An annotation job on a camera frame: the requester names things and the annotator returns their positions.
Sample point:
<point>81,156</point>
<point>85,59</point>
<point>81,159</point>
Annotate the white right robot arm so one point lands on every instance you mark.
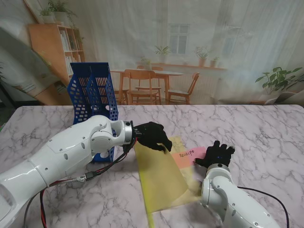
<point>232,204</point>

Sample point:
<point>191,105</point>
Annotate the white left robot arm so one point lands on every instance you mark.
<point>61,156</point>

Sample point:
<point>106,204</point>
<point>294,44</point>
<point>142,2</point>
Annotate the pink paper receipt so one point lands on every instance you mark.
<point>198,152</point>

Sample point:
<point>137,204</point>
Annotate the blue perforated file rack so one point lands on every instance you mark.
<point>102,95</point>

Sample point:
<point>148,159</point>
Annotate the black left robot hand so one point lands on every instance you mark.
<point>152,135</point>

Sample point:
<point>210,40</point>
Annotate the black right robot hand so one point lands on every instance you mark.
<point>216,155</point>

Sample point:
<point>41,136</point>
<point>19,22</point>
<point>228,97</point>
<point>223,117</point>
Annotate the yellow translucent file folder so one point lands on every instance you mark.
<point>161,180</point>

